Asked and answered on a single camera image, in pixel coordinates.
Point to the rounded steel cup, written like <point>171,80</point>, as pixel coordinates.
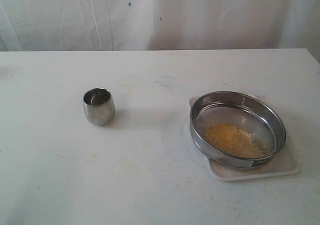
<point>99,107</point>

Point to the yellow white grain mix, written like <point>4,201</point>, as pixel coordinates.
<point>236,141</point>

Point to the round steel sieve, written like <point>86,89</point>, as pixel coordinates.
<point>241,110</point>

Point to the white plastic tray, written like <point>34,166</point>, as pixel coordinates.
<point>284,163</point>

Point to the white curtain backdrop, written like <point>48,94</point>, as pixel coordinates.
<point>111,25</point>

